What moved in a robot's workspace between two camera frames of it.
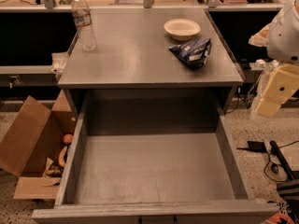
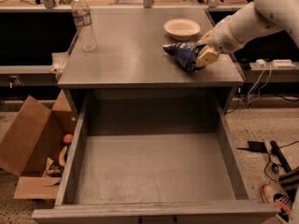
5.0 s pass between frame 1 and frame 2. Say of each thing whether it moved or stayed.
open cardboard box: stayed
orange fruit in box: stayed
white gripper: moved
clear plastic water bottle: stayed
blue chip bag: moved
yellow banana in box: stayed
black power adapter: stayed
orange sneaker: moved
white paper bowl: stayed
